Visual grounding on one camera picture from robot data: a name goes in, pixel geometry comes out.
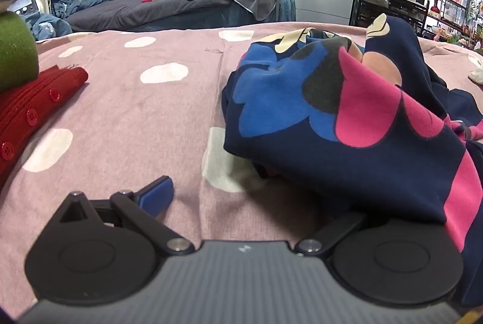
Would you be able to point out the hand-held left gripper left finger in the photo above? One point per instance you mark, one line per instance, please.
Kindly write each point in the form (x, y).
(156, 195)

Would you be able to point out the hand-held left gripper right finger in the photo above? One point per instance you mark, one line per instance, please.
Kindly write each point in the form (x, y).
(339, 229)

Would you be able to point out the navy patterned sweater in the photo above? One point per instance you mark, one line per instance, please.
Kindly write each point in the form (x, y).
(339, 165)

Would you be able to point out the pink polka dot blanket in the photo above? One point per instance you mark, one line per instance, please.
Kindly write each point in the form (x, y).
(151, 120)

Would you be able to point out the red buttoned cardigan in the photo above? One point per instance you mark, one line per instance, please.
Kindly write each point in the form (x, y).
(30, 109)

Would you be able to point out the dark grey massage bed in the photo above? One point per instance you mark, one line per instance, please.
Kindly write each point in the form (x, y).
(151, 10)

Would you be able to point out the blue crumpled blanket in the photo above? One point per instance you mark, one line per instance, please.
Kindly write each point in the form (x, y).
(47, 25)
(83, 1)

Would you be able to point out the green folded sweater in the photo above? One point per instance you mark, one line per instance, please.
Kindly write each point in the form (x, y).
(15, 48)

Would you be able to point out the beige speckled garment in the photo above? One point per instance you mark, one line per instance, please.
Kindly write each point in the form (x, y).
(477, 75)

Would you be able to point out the black shelf cart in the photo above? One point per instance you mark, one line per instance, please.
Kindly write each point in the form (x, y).
(388, 9)

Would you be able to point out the black glass rack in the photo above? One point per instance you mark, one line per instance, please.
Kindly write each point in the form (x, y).
(451, 16)

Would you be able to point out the red vase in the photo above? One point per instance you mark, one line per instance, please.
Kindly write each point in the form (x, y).
(435, 8)

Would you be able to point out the green potted plants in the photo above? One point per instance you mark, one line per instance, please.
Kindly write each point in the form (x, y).
(476, 18)

